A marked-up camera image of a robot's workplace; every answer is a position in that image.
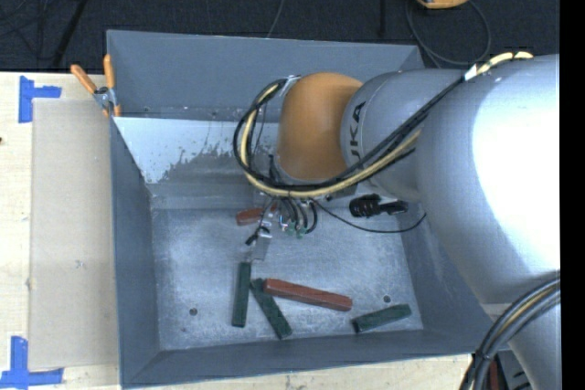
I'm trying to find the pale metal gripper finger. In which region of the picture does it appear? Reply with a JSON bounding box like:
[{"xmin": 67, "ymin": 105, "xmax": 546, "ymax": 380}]
[
  {"xmin": 252, "ymin": 228, "xmax": 274, "ymax": 262},
  {"xmin": 239, "ymin": 234, "xmax": 258, "ymax": 265}
]

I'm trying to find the red-brown flat block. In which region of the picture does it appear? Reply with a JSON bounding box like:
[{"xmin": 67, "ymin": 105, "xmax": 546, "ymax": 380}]
[
  {"xmin": 261, "ymin": 277, "xmax": 355, "ymax": 313},
  {"xmin": 235, "ymin": 206, "xmax": 277, "ymax": 227}
]

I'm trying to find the grey metal bin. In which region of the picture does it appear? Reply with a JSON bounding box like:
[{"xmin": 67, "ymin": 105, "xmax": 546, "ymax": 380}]
[{"xmin": 105, "ymin": 29, "xmax": 511, "ymax": 389}]

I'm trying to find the dark green flat block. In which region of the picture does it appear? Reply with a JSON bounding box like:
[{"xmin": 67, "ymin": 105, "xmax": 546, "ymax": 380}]
[
  {"xmin": 230, "ymin": 260, "xmax": 253, "ymax": 329},
  {"xmin": 250, "ymin": 278, "xmax": 294, "ymax": 342},
  {"xmin": 350, "ymin": 303, "xmax": 413, "ymax": 334}
]

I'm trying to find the pale flat board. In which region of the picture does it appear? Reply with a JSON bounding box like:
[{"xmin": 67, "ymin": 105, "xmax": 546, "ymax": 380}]
[{"xmin": 27, "ymin": 98, "xmax": 122, "ymax": 372}]

